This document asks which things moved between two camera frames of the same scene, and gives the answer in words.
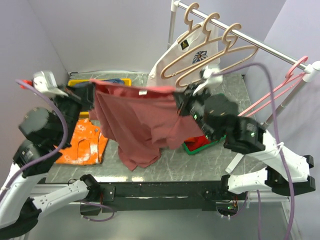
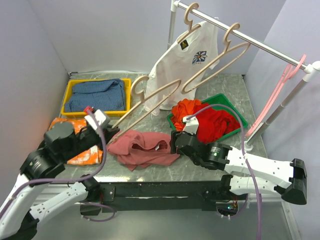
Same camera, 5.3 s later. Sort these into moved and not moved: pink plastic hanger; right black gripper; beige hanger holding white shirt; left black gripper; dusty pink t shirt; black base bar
Moved: right black gripper; dusty pink t shirt; pink plastic hanger; left black gripper
Not moved: beige hanger holding white shirt; black base bar
